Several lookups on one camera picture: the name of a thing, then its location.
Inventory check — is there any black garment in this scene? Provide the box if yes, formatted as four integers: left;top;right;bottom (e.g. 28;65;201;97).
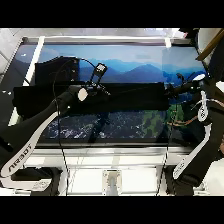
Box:
34;55;81;84
12;81;171;118

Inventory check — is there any brown clothes hanger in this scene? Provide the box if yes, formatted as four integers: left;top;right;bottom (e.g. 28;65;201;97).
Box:
195;29;224;62

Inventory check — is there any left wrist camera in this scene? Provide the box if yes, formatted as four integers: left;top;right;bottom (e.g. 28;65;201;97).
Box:
90;62;109;88

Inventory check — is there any black cable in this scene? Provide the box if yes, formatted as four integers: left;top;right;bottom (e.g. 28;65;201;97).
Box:
51;57;101;197

